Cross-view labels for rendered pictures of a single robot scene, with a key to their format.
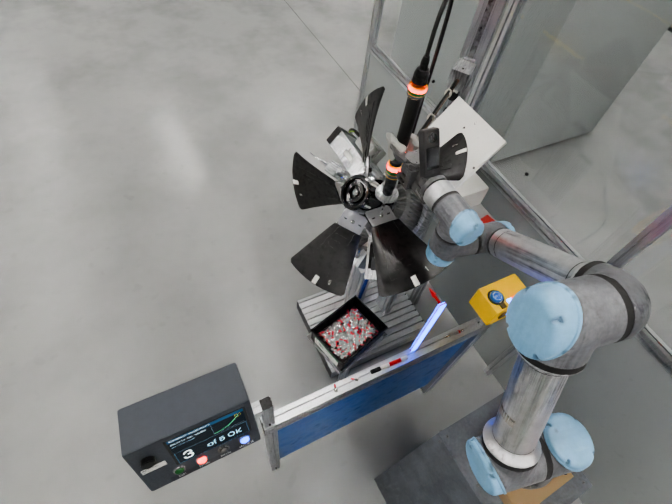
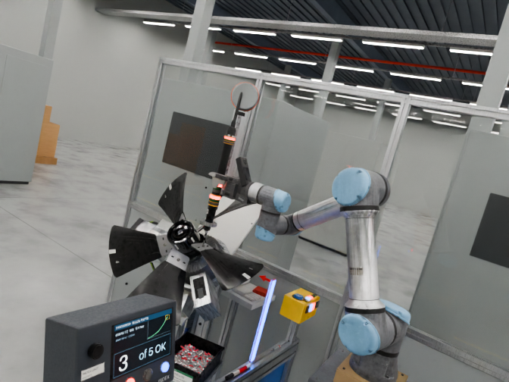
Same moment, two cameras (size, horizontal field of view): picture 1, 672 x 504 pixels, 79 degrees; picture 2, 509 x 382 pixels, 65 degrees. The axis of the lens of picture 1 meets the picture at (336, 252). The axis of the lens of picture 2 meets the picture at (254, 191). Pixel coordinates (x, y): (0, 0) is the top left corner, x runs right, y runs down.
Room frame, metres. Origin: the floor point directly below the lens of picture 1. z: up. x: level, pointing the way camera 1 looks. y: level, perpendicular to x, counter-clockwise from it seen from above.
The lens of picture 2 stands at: (-0.64, 0.39, 1.67)
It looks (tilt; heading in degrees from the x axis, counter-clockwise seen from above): 7 degrees down; 336
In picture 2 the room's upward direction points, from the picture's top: 15 degrees clockwise
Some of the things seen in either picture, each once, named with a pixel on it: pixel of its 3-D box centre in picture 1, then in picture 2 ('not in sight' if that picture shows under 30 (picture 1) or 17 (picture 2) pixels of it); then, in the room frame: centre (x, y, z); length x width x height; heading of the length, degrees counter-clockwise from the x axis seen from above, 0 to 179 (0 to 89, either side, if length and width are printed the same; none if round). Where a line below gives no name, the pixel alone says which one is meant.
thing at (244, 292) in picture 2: not in sight; (246, 293); (1.17, -0.52, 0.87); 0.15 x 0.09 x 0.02; 31
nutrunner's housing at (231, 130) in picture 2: (402, 140); (220, 176); (0.88, -0.12, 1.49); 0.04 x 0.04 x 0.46
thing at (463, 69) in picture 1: (461, 74); not in sight; (1.46, -0.35, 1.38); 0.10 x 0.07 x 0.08; 159
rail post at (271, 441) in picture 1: (272, 449); not in sight; (0.28, 0.11, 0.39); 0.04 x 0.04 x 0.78; 34
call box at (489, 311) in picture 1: (499, 300); (299, 306); (0.75, -0.57, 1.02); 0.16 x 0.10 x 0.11; 124
